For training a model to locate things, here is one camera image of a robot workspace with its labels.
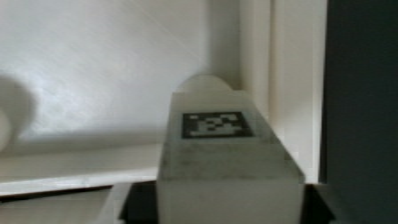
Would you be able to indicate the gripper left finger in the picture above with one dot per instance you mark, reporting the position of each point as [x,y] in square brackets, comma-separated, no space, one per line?
[131,204]

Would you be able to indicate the white table leg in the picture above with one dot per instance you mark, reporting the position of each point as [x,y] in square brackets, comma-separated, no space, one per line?
[230,180]

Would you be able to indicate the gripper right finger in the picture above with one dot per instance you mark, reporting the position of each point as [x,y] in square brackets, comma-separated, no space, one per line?
[324,209]

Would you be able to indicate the white square tabletop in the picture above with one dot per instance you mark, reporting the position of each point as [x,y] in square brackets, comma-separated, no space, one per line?
[97,56]

